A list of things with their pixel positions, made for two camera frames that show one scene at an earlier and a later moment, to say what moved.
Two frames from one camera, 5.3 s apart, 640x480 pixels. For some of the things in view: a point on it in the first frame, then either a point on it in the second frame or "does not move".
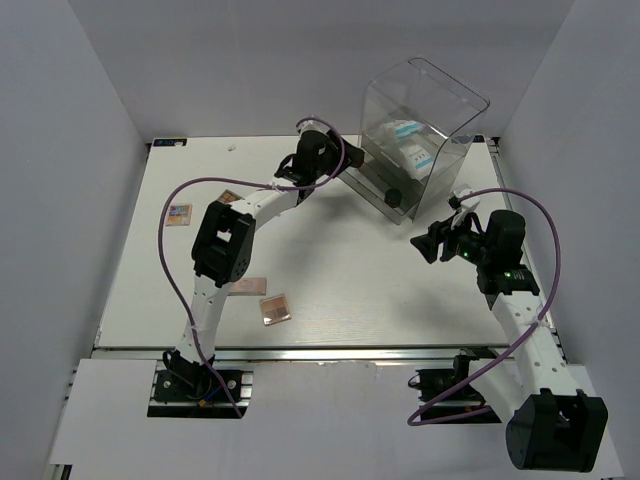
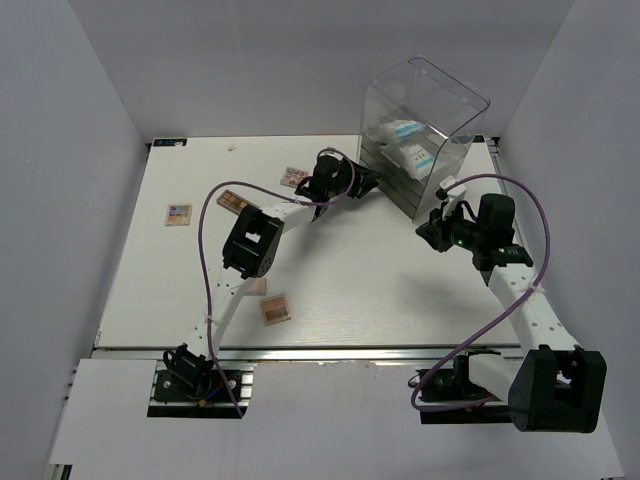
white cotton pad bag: [398, 131] does not move
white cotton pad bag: [419, 161] does not move
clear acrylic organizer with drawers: [415, 124] does not move
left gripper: [336, 153] → [366, 184]
